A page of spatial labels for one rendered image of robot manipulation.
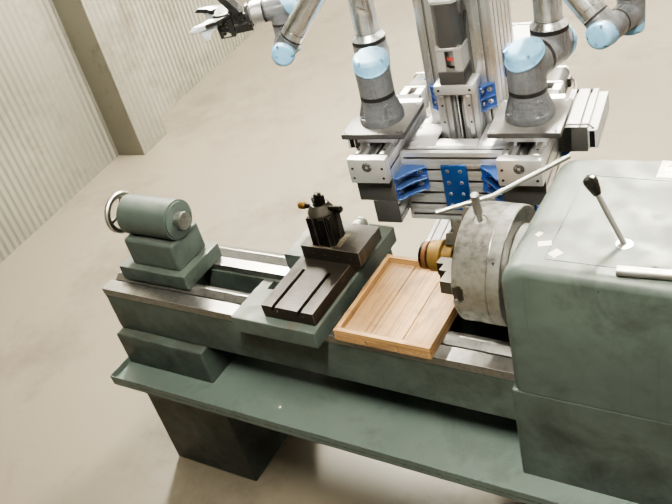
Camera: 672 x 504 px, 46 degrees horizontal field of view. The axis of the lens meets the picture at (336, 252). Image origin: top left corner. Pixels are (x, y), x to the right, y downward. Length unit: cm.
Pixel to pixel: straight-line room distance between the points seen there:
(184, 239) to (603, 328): 143
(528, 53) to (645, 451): 114
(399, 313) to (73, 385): 211
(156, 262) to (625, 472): 159
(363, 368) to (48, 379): 214
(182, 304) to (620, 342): 141
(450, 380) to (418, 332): 16
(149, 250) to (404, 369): 98
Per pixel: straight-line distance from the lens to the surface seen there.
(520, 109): 249
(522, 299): 182
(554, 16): 252
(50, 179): 554
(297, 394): 264
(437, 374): 221
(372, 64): 258
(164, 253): 268
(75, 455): 365
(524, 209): 203
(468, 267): 194
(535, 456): 222
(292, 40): 258
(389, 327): 224
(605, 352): 186
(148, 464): 344
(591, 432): 207
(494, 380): 213
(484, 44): 266
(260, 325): 234
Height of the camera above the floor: 234
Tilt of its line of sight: 34 degrees down
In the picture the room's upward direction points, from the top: 16 degrees counter-clockwise
